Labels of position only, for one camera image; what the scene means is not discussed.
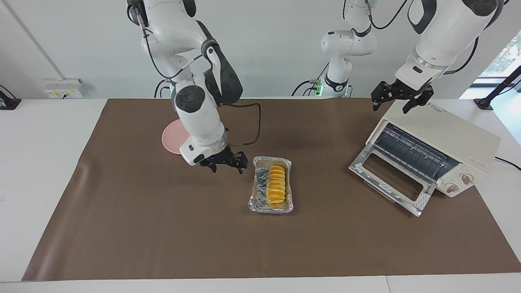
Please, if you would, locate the aluminium foil tray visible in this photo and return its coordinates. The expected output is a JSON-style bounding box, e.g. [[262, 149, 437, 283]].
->
[[248, 156, 294, 214]]

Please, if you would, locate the yellow ridged bread loaf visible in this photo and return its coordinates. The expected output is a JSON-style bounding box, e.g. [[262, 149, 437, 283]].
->
[[267, 164, 287, 209]]

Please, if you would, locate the cream toaster oven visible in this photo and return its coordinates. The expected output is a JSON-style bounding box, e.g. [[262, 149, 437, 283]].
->
[[348, 99, 501, 217]]

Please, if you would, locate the glass oven door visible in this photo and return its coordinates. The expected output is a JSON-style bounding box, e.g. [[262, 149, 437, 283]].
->
[[348, 143, 437, 217]]

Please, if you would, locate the pink round plate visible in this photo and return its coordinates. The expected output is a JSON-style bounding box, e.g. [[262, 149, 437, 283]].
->
[[162, 120, 192, 155]]

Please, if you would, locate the brown table mat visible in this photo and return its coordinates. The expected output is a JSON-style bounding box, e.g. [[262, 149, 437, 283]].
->
[[21, 97, 521, 282]]

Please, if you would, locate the window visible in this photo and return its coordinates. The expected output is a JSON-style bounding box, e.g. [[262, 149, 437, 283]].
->
[[478, 31, 521, 80]]

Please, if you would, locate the wire oven rack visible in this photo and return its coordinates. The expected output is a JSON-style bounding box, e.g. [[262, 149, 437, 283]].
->
[[374, 123, 460, 182]]

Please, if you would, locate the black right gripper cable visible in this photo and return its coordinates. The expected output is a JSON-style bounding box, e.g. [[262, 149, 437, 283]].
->
[[138, 16, 262, 146]]

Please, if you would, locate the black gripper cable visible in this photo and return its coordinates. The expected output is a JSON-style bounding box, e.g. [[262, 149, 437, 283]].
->
[[364, 0, 480, 76], [138, 16, 262, 146]]

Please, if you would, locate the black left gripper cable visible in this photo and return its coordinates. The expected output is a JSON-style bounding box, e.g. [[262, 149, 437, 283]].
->
[[364, 0, 480, 76]]

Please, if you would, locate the black left arm base cable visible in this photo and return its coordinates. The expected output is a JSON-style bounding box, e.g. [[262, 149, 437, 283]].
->
[[291, 62, 331, 97]]

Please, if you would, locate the black arm base cable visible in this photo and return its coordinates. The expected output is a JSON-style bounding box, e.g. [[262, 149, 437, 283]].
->
[[291, 62, 331, 97], [154, 79, 172, 98]]

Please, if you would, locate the black right arm base cable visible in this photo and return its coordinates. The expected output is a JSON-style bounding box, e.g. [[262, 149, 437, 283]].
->
[[154, 79, 172, 98]]

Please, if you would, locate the black oven power cord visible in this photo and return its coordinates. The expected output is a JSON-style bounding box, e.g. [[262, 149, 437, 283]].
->
[[495, 156, 521, 171]]

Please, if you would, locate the white wall socket box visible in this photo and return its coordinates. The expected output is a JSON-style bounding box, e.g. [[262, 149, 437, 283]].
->
[[44, 78, 86, 99]]

